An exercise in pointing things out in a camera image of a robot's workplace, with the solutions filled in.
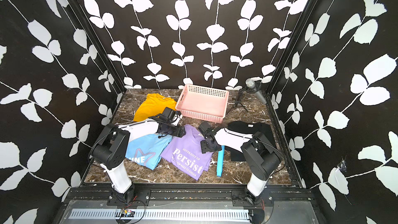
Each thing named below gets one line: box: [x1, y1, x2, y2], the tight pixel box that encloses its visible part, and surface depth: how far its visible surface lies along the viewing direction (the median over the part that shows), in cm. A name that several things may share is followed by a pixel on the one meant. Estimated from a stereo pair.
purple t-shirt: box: [160, 124, 213, 181], surface depth 88 cm
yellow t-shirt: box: [133, 93, 177, 122], surface depth 113 cm
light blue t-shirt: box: [125, 133, 173, 171], surface depth 87 cm
